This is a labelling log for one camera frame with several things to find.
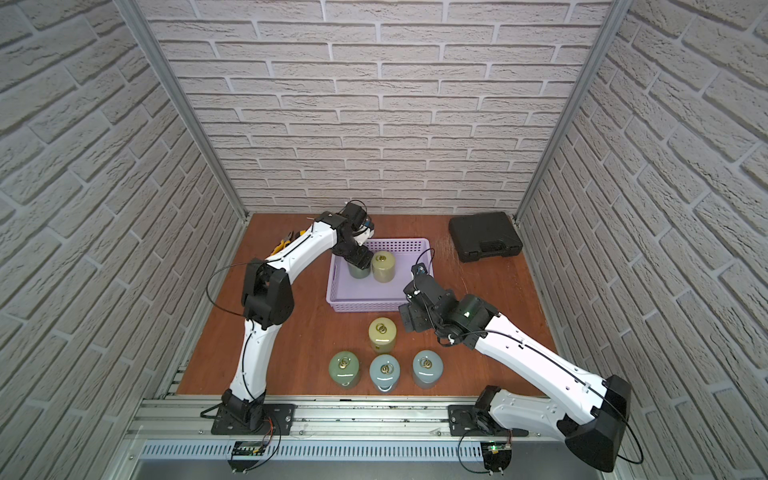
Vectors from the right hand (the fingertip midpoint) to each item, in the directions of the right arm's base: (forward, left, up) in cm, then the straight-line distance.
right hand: (426, 305), depth 75 cm
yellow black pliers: (+40, +46, -15) cm, 63 cm away
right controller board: (-31, -14, -18) cm, 39 cm away
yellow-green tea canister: (+21, +11, -12) cm, 26 cm away
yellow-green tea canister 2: (-3, +12, -9) cm, 15 cm away
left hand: (+25, +17, -9) cm, 31 cm away
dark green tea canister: (+21, +20, -14) cm, 32 cm away
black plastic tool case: (+34, -27, -13) cm, 45 cm away
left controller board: (-27, +47, -20) cm, 58 cm away
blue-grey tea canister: (-13, +12, -9) cm, 20 cm away
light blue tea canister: (-13, +1, -9) cm, 16 cm away
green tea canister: (-12, +22, -10) cm, 27 cm away
